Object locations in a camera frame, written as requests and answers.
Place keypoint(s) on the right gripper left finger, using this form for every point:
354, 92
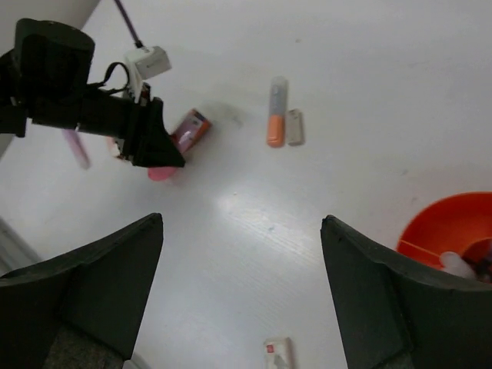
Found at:
83, 308

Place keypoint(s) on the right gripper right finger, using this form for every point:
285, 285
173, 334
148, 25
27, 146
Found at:
394, 312

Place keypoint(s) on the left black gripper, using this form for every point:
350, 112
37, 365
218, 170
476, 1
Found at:
45, 78

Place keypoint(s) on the pink glue bottle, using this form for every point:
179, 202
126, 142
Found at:
189, 132

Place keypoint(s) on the purple pink highlighter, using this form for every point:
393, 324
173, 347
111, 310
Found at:
77, 148

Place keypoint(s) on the blue gel pen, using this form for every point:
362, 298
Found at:
452, 263

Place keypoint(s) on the orange grey correction tape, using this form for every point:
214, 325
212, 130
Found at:
278, 100

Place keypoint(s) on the pink white mini stapler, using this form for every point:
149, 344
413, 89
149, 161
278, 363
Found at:
113, 148

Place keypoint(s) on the orange round divided container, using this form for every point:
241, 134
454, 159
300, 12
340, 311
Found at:
460, 223

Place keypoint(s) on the small white red box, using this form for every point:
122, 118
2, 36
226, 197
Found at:
278, 353

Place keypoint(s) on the grey eraser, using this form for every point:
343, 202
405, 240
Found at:
294, 128

